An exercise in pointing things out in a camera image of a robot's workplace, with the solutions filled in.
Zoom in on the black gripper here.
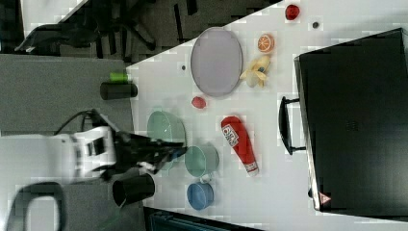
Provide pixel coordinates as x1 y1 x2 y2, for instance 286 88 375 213
109 132 187 178

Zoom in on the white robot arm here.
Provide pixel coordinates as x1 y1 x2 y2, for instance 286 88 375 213
1 126 186 186

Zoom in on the black toaster oven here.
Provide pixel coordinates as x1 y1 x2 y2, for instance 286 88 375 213
294 28 408 221

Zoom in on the black cylinder base lower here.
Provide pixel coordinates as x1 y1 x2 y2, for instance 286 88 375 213
113 173 155 206

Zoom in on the black cylinder base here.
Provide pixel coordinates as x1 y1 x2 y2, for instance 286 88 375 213
113 173 155 206
100 82 138 100

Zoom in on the green perforated colander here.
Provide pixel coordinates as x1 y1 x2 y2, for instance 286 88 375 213
147 111 187 171

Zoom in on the black cylinder base upper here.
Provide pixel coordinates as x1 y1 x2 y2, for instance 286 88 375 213
100 82 138 100

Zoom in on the green mug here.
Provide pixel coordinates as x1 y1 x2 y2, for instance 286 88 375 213
185 143 219 184

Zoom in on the green cylinder object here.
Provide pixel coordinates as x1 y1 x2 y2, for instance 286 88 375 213
110 72 129 83

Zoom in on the blue mug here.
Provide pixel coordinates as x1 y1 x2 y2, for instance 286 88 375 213
187 182 215 211

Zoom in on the large toy strawberry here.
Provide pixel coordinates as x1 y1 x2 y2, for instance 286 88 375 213
191 96 207 109

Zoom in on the red ketchup bottle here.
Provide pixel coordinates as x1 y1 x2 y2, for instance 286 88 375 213
220 115 259 177

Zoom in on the black office chair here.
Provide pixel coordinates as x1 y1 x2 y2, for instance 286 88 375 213
14 0 156 51

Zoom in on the lilac round plate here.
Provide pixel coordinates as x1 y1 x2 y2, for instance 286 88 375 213
191 27 242 97

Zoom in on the toy peeled banana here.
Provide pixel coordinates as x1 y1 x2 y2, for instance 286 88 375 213
240 55 270 88

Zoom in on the toy orange half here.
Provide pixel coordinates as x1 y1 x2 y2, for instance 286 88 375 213
257 34 274 53

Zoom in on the small toy strawberry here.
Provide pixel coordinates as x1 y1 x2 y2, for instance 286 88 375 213
285 4 300 20

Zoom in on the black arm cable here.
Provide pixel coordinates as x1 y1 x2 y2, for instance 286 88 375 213
53 109 107 136

